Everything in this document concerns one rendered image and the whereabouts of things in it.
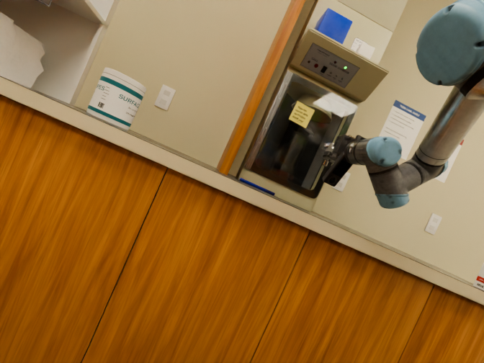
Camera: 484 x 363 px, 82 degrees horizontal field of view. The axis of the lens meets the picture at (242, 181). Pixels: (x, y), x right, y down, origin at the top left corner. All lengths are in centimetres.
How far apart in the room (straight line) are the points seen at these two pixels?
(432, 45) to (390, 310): 77
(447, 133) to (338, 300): 55
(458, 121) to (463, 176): 132
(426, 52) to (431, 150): 32
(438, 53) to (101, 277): 90
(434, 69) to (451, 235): 161
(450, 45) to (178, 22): 131
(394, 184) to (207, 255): 54
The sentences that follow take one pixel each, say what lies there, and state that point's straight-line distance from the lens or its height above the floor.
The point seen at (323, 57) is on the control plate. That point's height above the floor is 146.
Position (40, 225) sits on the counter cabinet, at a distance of 92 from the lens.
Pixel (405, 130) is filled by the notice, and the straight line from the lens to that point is 186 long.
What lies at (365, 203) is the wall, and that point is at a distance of 174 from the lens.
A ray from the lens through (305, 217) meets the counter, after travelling 82.
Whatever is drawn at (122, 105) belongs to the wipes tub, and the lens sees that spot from 93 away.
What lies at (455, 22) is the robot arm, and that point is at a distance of 56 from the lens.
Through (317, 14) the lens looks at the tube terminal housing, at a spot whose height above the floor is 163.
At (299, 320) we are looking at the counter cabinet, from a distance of 96.
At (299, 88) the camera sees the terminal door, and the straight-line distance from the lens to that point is 113.
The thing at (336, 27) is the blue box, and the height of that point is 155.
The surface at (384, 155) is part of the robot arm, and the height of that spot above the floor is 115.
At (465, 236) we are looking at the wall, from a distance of 217.
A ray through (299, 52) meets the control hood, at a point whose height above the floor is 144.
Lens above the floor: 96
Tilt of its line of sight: 1 degrees down
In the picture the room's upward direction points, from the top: 24 degrees clockwise
